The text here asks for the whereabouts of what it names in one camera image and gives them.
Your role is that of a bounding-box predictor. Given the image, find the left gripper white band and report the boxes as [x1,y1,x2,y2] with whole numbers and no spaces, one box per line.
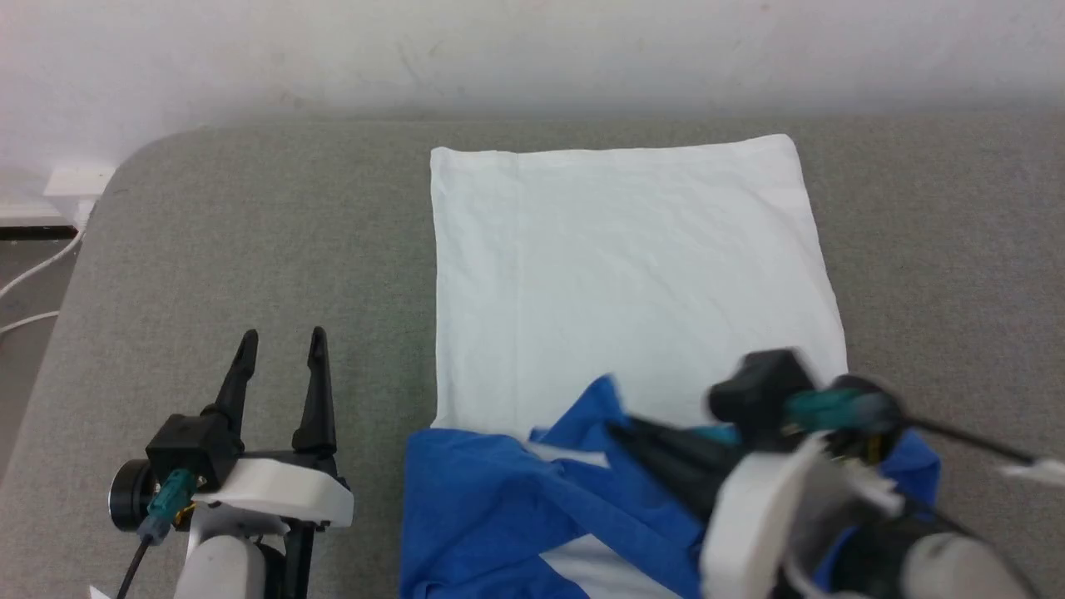
[108,326,355,533]

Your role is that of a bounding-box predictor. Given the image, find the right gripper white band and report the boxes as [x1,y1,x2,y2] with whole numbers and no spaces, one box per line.
[605,416,835,599]

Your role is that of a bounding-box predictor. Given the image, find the blue and white garment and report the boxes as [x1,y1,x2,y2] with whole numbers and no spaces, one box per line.
[398,133,943,599]

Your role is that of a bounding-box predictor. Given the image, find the grey fabric sofa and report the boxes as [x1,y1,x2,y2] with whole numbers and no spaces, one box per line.
[0,112,1065,599]

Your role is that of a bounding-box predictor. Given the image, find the black skirting strip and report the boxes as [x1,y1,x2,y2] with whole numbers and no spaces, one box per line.
[0,225,81,241]

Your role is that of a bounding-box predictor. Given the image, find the left black cable teal plug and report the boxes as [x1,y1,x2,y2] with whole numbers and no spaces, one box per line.
[115,468,198,599]

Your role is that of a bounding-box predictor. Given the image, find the black cable teal plug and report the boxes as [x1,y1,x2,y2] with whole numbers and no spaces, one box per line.
[785,388,1041,467]
[115,468,198,599]

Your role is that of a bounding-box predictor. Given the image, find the right black cable teal plug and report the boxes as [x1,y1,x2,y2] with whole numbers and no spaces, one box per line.
[785,388,1041,467]

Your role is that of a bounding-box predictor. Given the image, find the white power cable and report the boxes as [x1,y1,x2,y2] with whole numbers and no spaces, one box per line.
[0,310,62,336]
[0,226,86,302]

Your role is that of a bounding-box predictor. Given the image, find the white wall socket box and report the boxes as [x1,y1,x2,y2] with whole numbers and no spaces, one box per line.
[42,165,116,199]

